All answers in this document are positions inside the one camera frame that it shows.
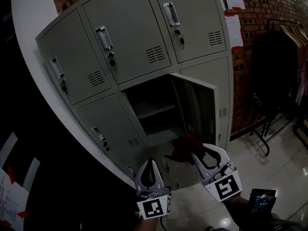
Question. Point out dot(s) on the black smartphone on wrist mount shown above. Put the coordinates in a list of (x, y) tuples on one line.
[(261, 202)]

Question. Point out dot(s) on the grey metal locker cabinet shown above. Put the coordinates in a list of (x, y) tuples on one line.
[(130, 28)]

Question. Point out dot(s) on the grey locker door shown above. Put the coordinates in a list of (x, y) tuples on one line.
[(202, 109)]

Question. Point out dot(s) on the pink hanging garment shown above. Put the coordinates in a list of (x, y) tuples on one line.
[(302, 76)]

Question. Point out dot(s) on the black hanging garment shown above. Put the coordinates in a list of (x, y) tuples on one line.
[(274, 71)]

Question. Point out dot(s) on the black cabinet key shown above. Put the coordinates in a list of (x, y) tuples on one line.
[(167, 167), (106, 147), (181, 40), (64, 87), (111, 61)]

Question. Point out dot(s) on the dark low platform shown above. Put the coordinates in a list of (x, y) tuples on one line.
[(302, 135)]

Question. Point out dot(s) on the person's left forearm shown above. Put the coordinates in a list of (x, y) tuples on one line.
[(148, 225)]

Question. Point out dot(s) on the row of wooden hangers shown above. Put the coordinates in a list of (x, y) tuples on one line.
[(293, 32)]

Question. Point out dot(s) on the person's right forearm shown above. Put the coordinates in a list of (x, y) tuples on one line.
[(238, 215)]

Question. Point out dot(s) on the white printed notice red tape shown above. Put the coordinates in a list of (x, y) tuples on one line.
[(10, 201)]

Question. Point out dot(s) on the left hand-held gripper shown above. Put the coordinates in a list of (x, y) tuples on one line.
[(154, 204)]

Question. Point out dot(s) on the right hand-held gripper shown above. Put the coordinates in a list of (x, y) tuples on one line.
[(226, 186)]

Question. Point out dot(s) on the black clothes rack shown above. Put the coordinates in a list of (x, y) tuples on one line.
[(263, 144)]

